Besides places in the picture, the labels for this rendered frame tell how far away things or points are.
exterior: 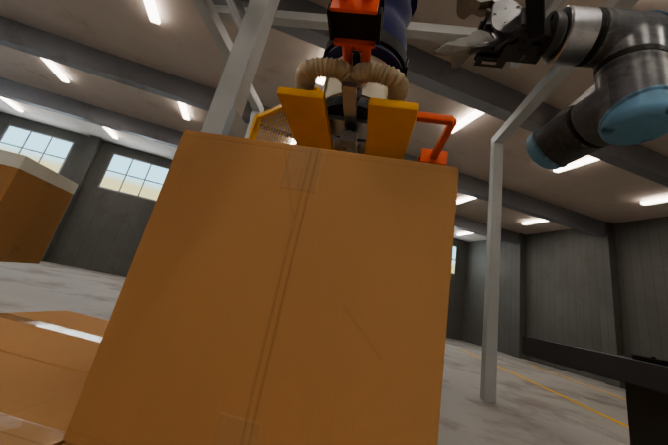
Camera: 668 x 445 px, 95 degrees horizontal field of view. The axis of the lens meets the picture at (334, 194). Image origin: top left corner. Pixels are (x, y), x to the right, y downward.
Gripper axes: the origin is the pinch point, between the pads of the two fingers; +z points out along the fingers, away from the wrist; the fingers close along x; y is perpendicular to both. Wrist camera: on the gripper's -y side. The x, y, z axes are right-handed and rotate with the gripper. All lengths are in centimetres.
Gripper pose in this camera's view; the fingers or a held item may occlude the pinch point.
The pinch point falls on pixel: (437, 14)
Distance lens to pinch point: 64.6
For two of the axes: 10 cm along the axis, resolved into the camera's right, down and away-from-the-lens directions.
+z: -9.8, -1.6, 1.3
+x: 1.9, -9.3, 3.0
